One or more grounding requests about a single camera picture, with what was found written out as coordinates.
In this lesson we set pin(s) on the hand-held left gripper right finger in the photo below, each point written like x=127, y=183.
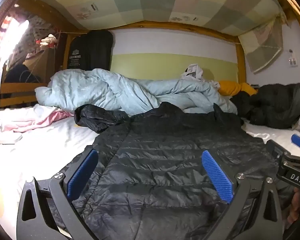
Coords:
x=218, y=178

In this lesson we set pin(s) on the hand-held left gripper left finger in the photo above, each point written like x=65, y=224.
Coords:
x=82, y=173

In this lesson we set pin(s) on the black puffer jacket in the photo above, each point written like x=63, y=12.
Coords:
x=152, y=160

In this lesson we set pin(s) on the person's right forearm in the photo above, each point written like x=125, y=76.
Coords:
x=298, y=230

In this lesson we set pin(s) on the person's right hand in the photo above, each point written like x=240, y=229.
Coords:
x=298, y=203

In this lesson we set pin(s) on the dark green coat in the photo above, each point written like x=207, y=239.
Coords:
x=277, y=105

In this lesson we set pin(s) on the pink and white cloth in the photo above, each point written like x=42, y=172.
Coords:
x=40, y=120

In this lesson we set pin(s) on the white desk lamp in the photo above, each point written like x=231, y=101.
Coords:
x=7, y=138

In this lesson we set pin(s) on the light blue duvet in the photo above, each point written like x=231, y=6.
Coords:
x=102, y=87

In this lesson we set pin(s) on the yellow pillow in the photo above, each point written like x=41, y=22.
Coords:
x=229, y=87

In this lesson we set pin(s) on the checkered hanging cloth flap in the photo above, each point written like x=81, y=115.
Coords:
x=262, y=47

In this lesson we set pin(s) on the white grey garment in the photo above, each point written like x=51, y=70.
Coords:
x=192, y=72

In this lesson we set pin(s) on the dark bag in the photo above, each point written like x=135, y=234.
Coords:
x=17, y=73

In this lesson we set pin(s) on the black hanging bag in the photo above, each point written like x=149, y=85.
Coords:
x=90, y=50

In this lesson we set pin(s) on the white red plush toy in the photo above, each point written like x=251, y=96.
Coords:
x=48, y=40

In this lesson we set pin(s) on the patterned hanging cloth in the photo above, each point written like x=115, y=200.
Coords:
x=35, y=35

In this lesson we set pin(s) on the checkered overhead sheet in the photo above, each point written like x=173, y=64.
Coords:
x=152, y=0

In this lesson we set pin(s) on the white wall socket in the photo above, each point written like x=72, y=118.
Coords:
x=292, y=61

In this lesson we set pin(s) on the wooden bunk bed frame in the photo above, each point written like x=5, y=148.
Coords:
x=241, y=60

